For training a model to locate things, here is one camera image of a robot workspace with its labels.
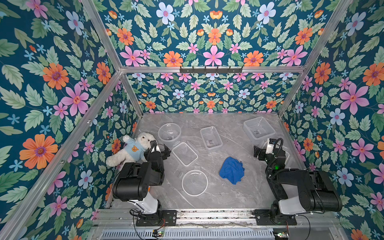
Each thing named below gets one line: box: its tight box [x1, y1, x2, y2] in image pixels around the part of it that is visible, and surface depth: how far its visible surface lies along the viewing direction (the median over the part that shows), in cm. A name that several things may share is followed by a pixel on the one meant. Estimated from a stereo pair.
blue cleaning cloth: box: [219, 156, 245, 185], surface depth 88 cm
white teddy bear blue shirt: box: [105, 132, 156, 167], surface depth 92 cm
